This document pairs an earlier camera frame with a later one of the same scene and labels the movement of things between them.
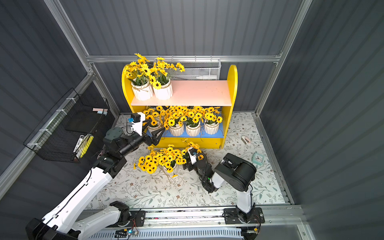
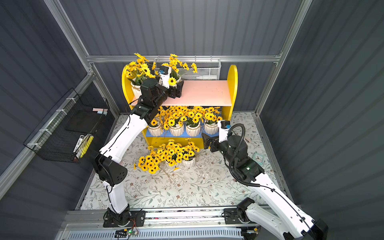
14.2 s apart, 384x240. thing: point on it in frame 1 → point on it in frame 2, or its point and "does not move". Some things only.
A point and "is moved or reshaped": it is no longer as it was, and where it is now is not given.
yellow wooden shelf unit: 196,116 does not move
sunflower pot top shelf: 141,83 does not move
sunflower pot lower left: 153,114 does not move
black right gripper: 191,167 → 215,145
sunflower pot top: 160,78 → 176,66
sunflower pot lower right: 211,121 does not move
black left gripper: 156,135 → 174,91
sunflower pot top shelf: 168,158 is moved or reshaped
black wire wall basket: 55,138 does not move
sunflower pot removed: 149,163 does not move
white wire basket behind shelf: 196,70 does not move
